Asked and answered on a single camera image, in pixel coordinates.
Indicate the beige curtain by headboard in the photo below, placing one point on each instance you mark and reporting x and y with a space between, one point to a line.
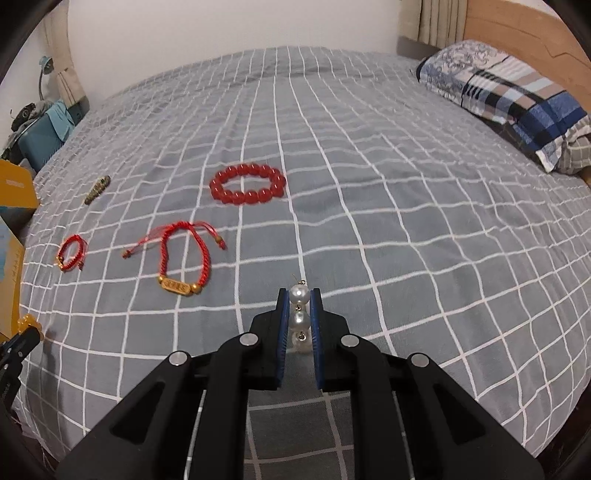
438 23

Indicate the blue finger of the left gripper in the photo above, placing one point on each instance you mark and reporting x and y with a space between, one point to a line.
27 325

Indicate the blue plaid pillow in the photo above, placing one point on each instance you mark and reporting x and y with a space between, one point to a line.
540 117

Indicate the wooden headboard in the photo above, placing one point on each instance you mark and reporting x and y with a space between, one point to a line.
536 37

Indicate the red cord bracelet gold plate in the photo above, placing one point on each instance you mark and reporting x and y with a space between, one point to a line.
173 239

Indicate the grey white checked bedsheet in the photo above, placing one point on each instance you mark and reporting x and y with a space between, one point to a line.
421 224

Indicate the teal suitcase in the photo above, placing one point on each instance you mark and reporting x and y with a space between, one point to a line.
46 135

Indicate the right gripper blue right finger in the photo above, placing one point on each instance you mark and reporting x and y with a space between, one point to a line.
327 330

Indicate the white pearl earring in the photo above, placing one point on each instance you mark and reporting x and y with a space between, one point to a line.
300 322

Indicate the blue desk lamp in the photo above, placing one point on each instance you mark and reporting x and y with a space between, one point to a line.
46 68

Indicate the white cardboard box blue outside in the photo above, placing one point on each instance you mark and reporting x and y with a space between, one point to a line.
18 203

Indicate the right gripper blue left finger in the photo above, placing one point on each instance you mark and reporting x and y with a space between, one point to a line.
271 328

